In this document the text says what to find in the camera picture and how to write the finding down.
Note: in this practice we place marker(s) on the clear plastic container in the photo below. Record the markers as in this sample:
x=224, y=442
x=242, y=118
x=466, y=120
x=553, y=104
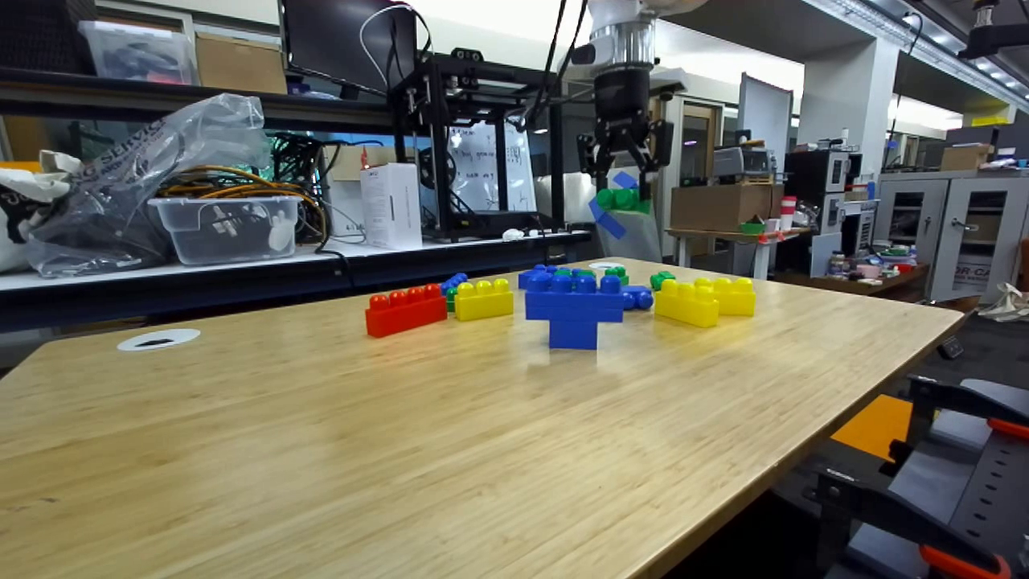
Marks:
x=226, y=228

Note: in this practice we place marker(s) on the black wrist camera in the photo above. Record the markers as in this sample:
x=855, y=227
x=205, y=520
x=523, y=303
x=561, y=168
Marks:
x=665, y=144

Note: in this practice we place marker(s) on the large brown cardboard box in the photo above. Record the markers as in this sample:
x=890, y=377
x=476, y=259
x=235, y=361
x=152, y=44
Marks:
x=728, y=210

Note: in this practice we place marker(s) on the brown cardboard box on shelf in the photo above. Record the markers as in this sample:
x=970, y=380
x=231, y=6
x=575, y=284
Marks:
x=242, y=65

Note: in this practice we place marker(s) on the orange floor mat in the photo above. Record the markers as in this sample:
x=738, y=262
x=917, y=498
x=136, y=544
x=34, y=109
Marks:
x=873, y=424

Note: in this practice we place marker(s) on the black monitor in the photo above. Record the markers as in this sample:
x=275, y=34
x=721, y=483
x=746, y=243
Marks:
x=344, y=44

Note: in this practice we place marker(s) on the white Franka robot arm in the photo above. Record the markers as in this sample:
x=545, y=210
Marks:
x=621, y=26

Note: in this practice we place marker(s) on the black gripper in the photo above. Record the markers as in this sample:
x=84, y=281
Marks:
x=621, y=106

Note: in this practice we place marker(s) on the short yellow lego brick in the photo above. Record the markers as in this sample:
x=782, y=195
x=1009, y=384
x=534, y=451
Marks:
x=484, y=300

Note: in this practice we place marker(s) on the black shelf board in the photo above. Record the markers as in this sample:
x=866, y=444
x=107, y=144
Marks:
x=107, y=98

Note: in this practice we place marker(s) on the clear storage bin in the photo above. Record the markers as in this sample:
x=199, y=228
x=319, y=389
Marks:
x=132, y=52

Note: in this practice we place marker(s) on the long yellow lego brick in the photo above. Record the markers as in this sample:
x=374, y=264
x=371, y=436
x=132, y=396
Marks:
x=738, y=296

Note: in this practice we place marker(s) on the white workbench top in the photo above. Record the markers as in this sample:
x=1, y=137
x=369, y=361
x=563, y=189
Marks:
x=107, y=278

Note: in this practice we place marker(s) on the stacked blue lego bricks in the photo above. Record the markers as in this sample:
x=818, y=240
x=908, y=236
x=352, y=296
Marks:
x=575, y=310

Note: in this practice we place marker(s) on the small brown cardboard box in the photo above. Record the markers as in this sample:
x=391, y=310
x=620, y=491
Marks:
x=965, y=158

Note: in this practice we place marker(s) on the long blue lego brick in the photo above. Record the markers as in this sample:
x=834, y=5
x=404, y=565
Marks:
x=642, y=296

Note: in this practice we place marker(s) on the green lego brick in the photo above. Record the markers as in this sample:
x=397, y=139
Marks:
x=621, y=201
x=617, y=274
x=661, y=281

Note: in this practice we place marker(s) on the flat blue lego brick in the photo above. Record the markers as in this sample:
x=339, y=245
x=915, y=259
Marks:
x=454, y=281

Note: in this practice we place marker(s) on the black overhead camera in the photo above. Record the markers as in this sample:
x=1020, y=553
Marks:
x=997, y=36

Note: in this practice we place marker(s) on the white cardboard box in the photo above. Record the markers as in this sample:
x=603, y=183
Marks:
x=391, y=206

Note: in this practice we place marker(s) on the small white table grommet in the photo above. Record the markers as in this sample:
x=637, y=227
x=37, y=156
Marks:
x=159, y=340

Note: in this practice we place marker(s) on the clear plastic bag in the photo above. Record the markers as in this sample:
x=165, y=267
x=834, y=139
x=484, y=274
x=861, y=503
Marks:
x=130, y=182

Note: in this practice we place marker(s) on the red lego brick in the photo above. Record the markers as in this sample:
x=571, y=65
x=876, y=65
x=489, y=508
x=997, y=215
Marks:
x=407, y=310

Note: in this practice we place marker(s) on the grey metal cabinet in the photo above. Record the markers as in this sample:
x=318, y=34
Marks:
x=952, y=236

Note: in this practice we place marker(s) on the black 3D printer frame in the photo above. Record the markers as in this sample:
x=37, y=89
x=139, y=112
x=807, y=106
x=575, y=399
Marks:
x=446, y=139

